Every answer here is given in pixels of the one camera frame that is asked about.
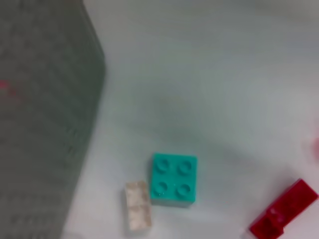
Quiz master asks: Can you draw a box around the dark red long brick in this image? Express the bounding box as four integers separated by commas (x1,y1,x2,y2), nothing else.
249,178,319,237

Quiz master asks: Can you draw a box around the grey perforated plastic storage bin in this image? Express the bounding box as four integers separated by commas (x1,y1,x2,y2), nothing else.
0,0,107,239

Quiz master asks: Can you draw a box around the cyan sloped toy brick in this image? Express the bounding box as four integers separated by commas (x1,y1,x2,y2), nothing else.
149,152,199,207

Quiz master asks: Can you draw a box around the white studded toy brick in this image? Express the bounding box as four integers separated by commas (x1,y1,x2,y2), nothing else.
124,181,153,231

